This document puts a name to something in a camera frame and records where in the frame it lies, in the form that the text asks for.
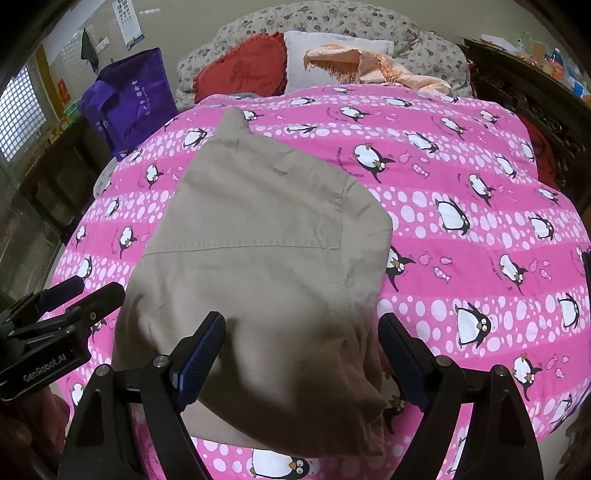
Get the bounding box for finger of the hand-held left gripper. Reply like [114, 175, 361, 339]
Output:
[41, 276, 86, 311]
[67, 282, 126, 329]

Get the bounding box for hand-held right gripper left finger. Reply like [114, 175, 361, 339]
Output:
[58, 311, 227, 480]

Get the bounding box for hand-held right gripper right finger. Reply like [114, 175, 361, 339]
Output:
[378, 313, 541, 480]

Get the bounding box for beige jacket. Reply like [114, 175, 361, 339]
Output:
[112, 107, 394, 459]

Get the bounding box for person's left forearm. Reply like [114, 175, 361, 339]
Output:
[0, 397, 70, 480]

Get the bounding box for dark wooden table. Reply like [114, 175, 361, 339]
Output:
[18, 115, 116, 241]

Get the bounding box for window with lattice grille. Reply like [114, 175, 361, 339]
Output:
[0, 65, 49, 162]

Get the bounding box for pink penguin print blanket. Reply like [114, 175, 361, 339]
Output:
[48, 85, 585, 480]

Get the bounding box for purple tote bag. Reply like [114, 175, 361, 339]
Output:
[78, 47, 178, 162]

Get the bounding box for green hanging cloth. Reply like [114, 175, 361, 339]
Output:
[81, 28, 100, 75]

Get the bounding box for dark red cloth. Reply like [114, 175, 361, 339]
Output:
[522, 115, 561, 192]

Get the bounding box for red pillow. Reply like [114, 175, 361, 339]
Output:
[193, 31, 288, 104]

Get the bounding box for dark carved wooden cabinet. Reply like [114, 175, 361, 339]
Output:
[462, 37, 591, 204]

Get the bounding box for orange fringed cloth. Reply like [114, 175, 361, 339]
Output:
[302, 44, 453, 97]

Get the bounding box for white pillow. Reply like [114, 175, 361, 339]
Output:
[283, 31, 395, 95]

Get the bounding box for clutter of packets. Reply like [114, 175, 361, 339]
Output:
[480, 30, 591, 107]

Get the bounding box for floral quilted bedspread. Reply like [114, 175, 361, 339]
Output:
[175, 0, 472, 114]

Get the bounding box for wall calendar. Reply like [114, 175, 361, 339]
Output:
[112, 0, 145, 49]

